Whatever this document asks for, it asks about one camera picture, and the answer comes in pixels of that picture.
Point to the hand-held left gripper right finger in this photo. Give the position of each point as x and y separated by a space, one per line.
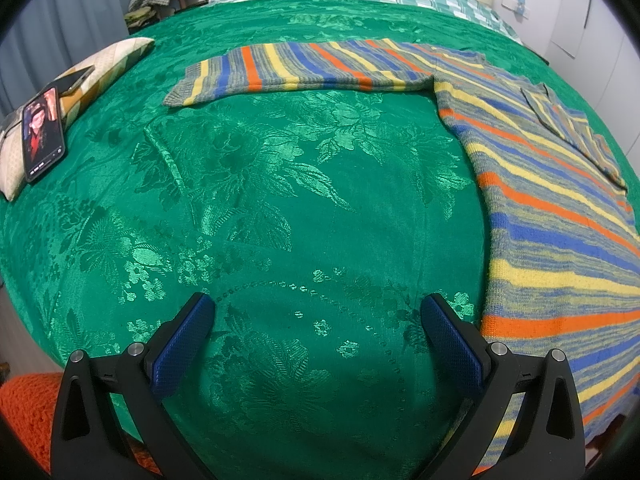
455 345

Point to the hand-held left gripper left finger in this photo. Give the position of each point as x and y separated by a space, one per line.
180 345

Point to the striped knit sweater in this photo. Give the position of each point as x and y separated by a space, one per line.
550 210

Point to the orange fuzzy cloth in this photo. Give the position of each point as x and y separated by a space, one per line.
25 410

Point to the green floral bedspread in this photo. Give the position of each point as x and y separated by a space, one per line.
300 185

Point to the smartphone with lit screen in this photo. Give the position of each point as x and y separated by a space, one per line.
42 135

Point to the dark smartphone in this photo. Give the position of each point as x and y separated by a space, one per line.
75 79

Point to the patterned cream cushion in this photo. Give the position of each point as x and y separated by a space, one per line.
120 55

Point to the white wardrobe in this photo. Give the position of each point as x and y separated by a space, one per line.
600 60

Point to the olive cloth bundle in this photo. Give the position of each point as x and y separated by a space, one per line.
140 16

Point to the grey curtain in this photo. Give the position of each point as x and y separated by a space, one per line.
60 35

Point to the white wall socket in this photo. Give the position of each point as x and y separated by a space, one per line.
517 6

